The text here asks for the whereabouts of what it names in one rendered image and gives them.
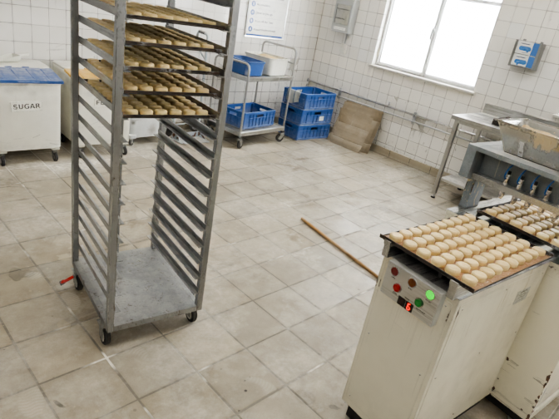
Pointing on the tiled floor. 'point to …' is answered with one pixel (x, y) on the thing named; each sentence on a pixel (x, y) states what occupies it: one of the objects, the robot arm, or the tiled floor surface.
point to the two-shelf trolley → (255, 100)
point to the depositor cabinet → (528, 343)
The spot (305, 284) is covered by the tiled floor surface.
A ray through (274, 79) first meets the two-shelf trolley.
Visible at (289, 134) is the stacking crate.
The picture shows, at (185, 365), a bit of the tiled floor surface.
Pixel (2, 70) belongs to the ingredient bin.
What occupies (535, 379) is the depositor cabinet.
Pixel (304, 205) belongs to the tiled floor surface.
